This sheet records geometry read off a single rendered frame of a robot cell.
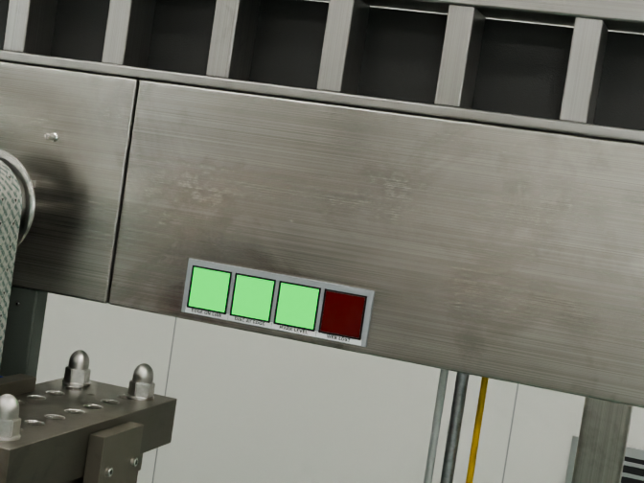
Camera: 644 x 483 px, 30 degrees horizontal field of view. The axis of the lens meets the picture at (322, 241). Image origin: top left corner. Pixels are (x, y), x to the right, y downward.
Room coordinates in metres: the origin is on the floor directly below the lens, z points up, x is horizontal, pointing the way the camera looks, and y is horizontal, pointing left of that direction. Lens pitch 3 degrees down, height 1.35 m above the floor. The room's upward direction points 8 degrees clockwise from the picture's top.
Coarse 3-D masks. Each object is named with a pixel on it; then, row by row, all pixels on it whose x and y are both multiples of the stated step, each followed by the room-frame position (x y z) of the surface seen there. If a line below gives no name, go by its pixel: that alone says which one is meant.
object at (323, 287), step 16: (192, 272) 1.53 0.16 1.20; (224, 272) 1.52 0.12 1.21; (240, 272) 1.52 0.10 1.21; (256, 272) 1.51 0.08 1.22; (320, 288) 1.48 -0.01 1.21; (336, 288) 1.48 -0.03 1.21; (352, 288) 1.47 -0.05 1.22; (272, 304) 1.50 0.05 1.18; (320, 304) 1.48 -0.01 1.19; (368, 304) 1.46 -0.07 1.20; (240, 320) 1.51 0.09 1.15; (256, 320) 1.51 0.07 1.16; (272, 320) 1.50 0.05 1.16; (320, 320) 1.48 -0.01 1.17; (368, 320) 1.46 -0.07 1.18; (320, 336) 1.48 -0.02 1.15; (336, 336) 1.47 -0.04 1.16; (352, 336) 1.47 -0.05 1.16
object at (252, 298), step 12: (240, 276) 1.51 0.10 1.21; (240, 288) 1.51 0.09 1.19; (252, 288) 1.51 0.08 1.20; (264, 288) 1.50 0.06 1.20; (240, 300) 1.51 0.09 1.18; (252, 300) 1.51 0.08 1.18; (264, 300) 1.50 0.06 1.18; (240, 312) 1.51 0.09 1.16; (252, 312) 1.51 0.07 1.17; (264, 312) 1.50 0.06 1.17
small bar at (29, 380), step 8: (8, 376) 1.47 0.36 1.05; (16, 376) 1.48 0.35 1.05; (24, 376) 1.49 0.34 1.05; (32, 376) 1.49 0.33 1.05; (0, 384) 1.42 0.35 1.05; (8, 384) 1.43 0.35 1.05; (16, 384) 1.45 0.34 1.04; (24, 384) 1.47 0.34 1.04; (32, 384) 1.48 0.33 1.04; (0, 392) 1.42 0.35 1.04; (8, 392) 1.43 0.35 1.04; (16, 392) 1.45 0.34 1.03; (24, 392) 1.47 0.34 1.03
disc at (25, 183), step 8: (0, 152) 1.55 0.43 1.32; (8, 152) 1.55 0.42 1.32; (8, 160) 1.54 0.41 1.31; (16, 160) 1.54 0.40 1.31; (16, 168) 1.54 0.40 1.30; (24, 168) 1.54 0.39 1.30; (16, 176) 1.54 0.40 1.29; (24, 176) 1.53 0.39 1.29; (24, 184) 1.53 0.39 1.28; (32, 184) 1.53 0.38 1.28; (24, 192) 1.53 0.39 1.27; (32, 192) 1.53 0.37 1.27; (24, 200) 1.53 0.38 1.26; (32, 200) 1.53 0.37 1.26; (24, 208) 1.53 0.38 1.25; (32, 208) 1.53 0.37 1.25; (24, 216) 1.53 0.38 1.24; (32, 216) 1.53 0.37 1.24; (24, 224) 1.53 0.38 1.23; (24, 232) 1.53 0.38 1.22
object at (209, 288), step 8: (200, 272) 1.53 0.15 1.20; (208, 272) 1.53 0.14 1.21; (216, 272) 1.52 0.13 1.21; (200, 280) 1.53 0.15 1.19; (208, 280) 1.53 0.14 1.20; (216, 280) 1.52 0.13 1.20; (224, 280) 1.52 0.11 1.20; (192, 288) 1.53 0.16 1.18; (200, 288) 1.53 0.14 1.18; (208, 288) 1.53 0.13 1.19; (216, 288) 1.52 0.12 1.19; (224, 288) 1.52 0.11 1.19; (192, 296) 1.53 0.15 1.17; (200, 296) 1.53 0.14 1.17; (208, 296) 1.53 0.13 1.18; (216, 296) 1.52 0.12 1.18; (224, 296) 1.52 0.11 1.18; (192, 304) 1.53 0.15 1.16; (200, 304) 1.53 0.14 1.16; (208, 304) 1.53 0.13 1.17; (216, 304) 1.52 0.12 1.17; (224, 304) 1.52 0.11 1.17
